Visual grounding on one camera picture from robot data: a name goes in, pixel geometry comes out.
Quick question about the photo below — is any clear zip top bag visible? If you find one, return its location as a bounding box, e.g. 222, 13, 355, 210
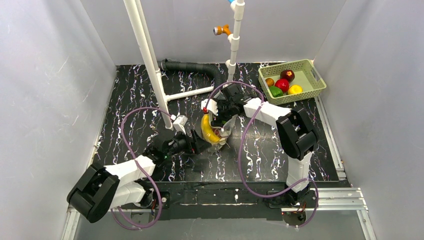
207, 113, 236, 153

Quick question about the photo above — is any black corrugated hose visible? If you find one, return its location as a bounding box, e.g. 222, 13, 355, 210
160, 58, 226, 85

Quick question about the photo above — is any red fake fruit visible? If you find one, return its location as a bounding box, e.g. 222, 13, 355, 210
280, 69, 295, 83

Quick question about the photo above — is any yellow fake lemon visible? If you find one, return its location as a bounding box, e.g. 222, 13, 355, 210
287, 84, 303, 95

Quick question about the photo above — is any red fake tomato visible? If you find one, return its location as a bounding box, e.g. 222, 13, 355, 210
274, 78, 290, 93

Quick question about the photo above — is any yellow fake banana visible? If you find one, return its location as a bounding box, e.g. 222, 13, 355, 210
200, 114, 221, 145

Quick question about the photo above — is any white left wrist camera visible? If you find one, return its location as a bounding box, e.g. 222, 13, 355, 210
170, 114, 188, 134

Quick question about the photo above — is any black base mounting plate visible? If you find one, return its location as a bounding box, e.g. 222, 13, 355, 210
157, 182, 316, 221

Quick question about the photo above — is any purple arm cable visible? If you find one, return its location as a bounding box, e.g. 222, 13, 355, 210
203, 81, 320, 229
110, 106, 176, 231

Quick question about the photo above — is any orange spigot valve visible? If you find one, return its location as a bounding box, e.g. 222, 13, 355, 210
213, 24, 232, 36

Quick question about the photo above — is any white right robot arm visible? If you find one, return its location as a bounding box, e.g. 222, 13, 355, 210
201, 81, 320, 204

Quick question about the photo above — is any orange brown fake bread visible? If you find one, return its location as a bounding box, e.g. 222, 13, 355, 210
265, 77, 275, 87

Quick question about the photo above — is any white PVC pipe frame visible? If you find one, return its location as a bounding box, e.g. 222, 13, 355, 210
124, 0, 245, 130

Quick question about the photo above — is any green fake pepper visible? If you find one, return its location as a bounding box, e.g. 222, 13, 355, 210
268, 86, 284, 98

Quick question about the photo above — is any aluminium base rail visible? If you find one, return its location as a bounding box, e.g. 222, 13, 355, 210
61, 187, 377, 240

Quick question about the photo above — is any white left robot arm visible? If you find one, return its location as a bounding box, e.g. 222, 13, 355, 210
66, 129, 212, 223

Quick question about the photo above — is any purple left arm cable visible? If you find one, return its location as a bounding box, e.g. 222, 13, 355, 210
110, 106, 176, 231

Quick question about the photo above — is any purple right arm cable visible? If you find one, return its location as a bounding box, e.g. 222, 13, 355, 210
203, 81, 320, 229

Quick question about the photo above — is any pale green perforated basket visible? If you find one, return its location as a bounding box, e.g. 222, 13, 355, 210
258, 59, 327, 105

